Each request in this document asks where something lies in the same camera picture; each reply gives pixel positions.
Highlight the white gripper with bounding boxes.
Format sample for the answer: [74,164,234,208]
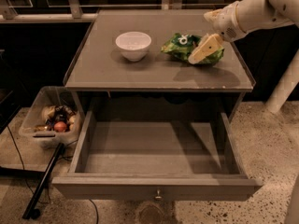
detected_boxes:
[188,2,247,64]

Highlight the green rice chip bag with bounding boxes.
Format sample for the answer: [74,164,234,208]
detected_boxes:
[161,33,224,64]

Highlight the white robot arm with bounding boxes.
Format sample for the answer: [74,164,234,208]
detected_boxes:
[188,0,299,64]

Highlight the grey cabinet with top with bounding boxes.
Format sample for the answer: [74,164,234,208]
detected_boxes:
[63,9,256,123]

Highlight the open grey top drawer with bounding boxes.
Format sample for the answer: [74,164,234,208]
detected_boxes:
[52,112,263,201]

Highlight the metal drawer knob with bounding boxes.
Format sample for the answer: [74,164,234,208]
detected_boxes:
[154,189,163,201]

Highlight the metal window railing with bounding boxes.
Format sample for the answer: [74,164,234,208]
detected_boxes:
[0,0,299,24]

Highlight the white ceramic bowl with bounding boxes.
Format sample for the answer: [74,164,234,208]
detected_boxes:
[115,32,151,62]

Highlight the red apple in bin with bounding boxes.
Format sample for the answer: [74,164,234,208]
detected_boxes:
[54,121,67,133]

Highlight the clear plastic storage bin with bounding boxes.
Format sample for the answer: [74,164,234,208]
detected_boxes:
[19,86,81,149]

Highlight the black pole on floor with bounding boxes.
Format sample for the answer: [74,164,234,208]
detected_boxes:
[22,143,64,219]

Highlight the white diagonal support post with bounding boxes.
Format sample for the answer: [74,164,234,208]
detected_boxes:
[265,50,299,113]

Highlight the black floor cable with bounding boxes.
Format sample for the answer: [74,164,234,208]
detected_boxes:
[6,124,100,224]

